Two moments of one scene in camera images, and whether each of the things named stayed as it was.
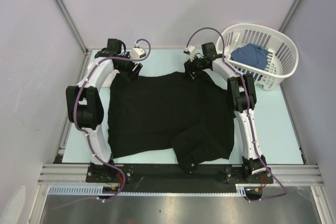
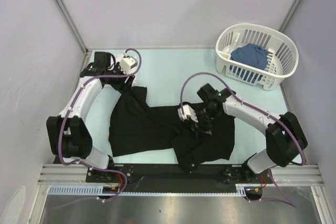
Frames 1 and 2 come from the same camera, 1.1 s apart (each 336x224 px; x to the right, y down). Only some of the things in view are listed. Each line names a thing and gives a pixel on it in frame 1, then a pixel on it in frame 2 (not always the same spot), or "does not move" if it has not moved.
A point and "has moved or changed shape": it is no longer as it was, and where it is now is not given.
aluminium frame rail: (298, 174) does not move
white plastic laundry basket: (266, 53) does not move
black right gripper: (189, 67) → (198, 127)
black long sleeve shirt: (150, 112) has moved or changed shape
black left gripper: (129, 75) → (123, 87)
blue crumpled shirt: (250, 55) does not move
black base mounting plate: (210, 175) does not move
